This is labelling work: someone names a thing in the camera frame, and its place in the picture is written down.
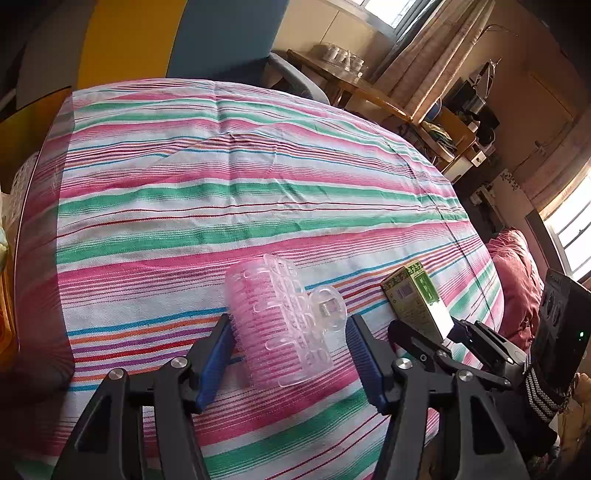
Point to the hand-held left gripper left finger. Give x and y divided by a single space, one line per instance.
212 369

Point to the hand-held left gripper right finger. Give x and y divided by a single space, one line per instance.
367 360

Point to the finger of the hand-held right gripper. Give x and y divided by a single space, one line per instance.
411 337
489 341

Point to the green patterned small box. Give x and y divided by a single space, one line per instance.
413 295

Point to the clear plastic hair claw clip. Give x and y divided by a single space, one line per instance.
277 323

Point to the gold metal tin tray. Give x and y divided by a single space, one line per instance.
5 314

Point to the person's right forearm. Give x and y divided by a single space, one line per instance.
545 397

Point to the red quilted cushion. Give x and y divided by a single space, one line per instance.
517 277

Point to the small side window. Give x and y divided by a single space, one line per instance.
572 230

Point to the pink green striped cloth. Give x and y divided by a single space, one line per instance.
231 194

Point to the clutter of household things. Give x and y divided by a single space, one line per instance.
471 110

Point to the wooden side table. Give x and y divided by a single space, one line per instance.
369 92

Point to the beige curtain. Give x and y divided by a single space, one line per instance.
429 55

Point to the group of glass cups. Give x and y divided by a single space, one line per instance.
341 57

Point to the grey yellow blue chair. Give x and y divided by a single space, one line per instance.
161 37

